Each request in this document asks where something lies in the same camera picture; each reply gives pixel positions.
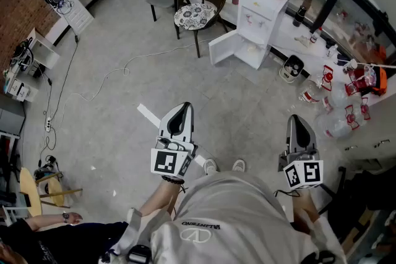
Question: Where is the beige crumpled cloth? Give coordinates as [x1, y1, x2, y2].
[293, 35, 310, 48]

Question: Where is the wooden stool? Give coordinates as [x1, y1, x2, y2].
[19, 166, 84, 217]

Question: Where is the person's right forearm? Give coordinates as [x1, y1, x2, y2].
[292, 188, 321, 234]

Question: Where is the black floor cable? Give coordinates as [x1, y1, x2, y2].
[38, 17, 80, 164]

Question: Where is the black bead bracelet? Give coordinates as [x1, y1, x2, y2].
[160, 175, 186, 185]

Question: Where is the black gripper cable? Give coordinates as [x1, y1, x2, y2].
[273, 189, 301, 198]

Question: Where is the black thermos bottle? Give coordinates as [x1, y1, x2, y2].
[292, 5, 307, 28]

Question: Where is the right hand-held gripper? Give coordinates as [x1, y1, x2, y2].
[277, 114, 324, 190]

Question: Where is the beige trash bin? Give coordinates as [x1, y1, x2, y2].
[279, 54, 306, 84]

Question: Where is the white floor cable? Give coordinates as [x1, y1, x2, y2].
[51, 36, 217, 124]

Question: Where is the teal cable reel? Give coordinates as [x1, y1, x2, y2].
[33, 156, 62, 183]

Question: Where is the black strap buckle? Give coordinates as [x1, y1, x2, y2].
[126, 244, 153, 264]
[309, 250, 337, 264]

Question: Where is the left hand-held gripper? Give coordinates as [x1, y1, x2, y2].
[150, 101, 199, 179]

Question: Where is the person's left forearm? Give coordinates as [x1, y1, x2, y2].
[137, 177, 185, 217]

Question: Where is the grey box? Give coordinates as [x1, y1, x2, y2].
[0, 108, 26, 137]

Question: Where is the person's right shoe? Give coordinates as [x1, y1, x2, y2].
[231, 159, 247, 173]

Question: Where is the small white side table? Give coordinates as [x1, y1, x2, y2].
[27, 27, 61, 70]

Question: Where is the floral seat cushion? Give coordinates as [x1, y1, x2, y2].
[174, 2, 217, 31]

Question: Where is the white metal rack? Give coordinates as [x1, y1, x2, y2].
[0, 203, 22, 226]

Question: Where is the person's shoe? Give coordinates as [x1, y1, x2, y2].
[231, 159, 247, 173]
[203, 158, 219, 176]

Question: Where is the person's left shoe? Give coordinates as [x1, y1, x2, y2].
[203, 158, 219, 176]

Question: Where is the white cabinet door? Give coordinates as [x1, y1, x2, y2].
[208, 30, 241, 66]

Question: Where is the white water dispenser cabinet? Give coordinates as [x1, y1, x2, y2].
[234, 0, 291, 70]

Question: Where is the person's grey shirt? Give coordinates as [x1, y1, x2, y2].
[117, 171, 347, 264]

